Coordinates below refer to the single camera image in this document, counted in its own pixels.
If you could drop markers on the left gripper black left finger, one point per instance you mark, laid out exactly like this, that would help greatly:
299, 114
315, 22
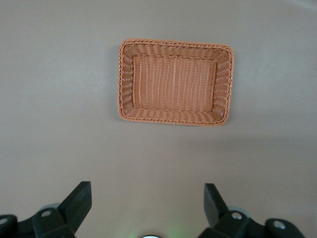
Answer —
74, 208

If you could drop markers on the brown wicker basket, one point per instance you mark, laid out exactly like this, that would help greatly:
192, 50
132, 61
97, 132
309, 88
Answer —
173, 84

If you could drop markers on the brown table cover mat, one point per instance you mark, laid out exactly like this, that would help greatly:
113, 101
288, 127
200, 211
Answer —
62, 99

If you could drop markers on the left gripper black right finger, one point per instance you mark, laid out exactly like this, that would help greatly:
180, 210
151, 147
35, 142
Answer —
214, 205

